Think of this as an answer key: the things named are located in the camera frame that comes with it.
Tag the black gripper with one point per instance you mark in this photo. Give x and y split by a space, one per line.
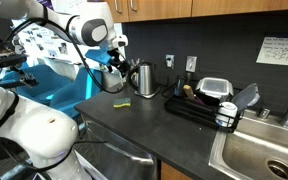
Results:
115 58

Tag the green and yellow sponge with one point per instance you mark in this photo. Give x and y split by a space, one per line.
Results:
122 102

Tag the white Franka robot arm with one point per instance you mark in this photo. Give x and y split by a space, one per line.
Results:
34 133

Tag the stainless steel electric kettle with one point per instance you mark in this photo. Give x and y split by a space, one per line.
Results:
146 80

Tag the kettle power base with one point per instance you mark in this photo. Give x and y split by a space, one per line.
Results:
148 95

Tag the white power outlet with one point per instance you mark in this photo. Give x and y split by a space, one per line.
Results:
170 61

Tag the blue chair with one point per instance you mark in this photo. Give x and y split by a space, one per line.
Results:
44 80
80 90

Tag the research poster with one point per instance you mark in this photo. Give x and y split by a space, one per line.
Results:
50 46

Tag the whiteboard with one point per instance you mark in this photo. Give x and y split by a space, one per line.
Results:
64 5

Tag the stainless steel dishwasher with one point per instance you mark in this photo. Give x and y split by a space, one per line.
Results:
117 156

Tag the clear plastic food container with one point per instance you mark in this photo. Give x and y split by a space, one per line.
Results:
214 87

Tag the white cup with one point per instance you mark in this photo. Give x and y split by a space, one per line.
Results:
226 113

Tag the wooden upper cabinets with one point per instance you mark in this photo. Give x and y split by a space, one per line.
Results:
217 6

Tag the wooden lower cabinet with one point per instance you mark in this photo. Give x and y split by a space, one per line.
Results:
172 173

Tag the gray plastic container lid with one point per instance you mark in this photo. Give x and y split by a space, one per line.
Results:
247 96

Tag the metal sink deck cap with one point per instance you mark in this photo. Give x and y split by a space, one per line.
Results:
264 113

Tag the stainless steel sink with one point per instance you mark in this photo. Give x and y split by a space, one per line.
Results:
250 150

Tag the white handwritten note sign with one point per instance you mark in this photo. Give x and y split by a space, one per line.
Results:
280 51

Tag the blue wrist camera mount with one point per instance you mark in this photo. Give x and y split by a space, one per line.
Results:
99 56

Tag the white light switch plate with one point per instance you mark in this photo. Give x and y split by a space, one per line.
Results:
191 64

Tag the black camera on tripod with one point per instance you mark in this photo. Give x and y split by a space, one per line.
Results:
9 61

